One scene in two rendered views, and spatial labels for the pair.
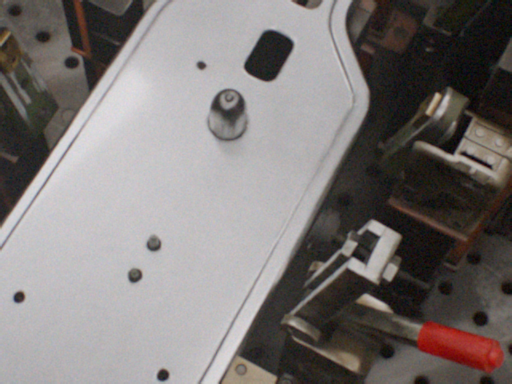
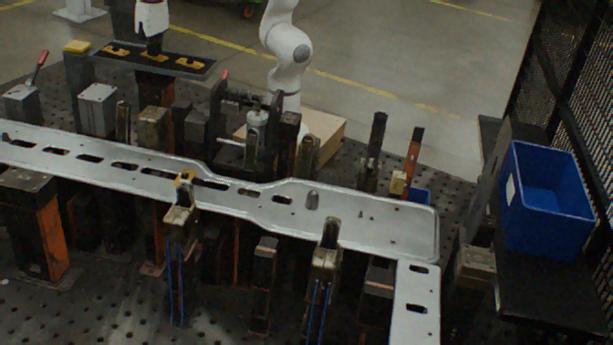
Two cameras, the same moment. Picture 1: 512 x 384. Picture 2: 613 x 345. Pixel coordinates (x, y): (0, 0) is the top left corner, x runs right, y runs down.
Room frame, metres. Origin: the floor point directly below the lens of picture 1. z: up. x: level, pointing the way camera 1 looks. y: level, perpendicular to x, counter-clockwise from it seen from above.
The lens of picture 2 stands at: (0.66, 1.09, 1.86)
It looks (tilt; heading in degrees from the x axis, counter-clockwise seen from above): 35 degrees down; 257
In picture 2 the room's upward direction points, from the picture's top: 7 degrees clockwise
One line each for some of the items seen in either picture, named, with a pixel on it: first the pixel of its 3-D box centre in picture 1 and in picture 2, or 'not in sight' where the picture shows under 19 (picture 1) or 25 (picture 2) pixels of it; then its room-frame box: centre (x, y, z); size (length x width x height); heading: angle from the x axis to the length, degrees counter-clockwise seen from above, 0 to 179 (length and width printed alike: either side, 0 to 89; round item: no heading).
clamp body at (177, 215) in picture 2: not in sight; (181, 264); (0.71, 0.10, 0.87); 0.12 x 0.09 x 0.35; 69
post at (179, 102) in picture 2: not in sight; (182, 160); (0.72, -0.32, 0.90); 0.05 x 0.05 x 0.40; 69
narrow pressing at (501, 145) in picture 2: not in sight; (485, 186); (0.03, 0.18, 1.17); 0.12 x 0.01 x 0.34; 69
